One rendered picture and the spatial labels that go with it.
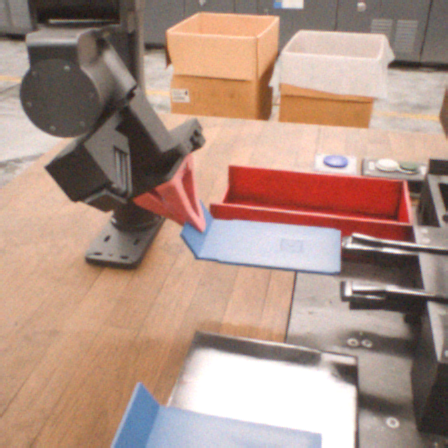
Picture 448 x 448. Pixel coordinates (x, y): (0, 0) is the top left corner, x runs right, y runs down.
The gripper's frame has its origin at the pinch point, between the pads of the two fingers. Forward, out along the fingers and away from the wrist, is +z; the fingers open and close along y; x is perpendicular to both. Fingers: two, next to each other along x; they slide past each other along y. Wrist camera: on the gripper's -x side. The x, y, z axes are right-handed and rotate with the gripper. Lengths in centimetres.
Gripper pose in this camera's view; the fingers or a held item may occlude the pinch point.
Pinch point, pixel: (197, 224)
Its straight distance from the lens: 52.1
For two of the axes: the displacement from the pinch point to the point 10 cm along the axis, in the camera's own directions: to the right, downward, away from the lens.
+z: 5.1, 7.6, 3.9
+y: 8.4, -3.4, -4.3
